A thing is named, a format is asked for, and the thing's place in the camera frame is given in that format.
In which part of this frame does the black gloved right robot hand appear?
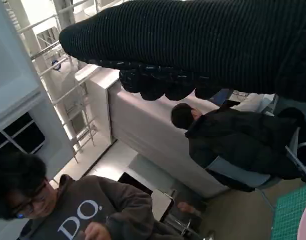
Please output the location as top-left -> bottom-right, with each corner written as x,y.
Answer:
59,0 -> 306,102

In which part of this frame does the white desk partition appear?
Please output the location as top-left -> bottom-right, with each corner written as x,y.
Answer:
116,89 -> 231,200

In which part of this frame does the person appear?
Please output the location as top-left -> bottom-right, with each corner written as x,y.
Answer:
0,152 -> 208,240
170,102 -> 306,193

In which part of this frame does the blue-grey seat chair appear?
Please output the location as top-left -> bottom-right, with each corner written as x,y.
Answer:
205,126 -> 306,213

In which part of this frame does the green cutting mat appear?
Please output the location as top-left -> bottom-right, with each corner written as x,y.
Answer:
274,183 -> 306,240

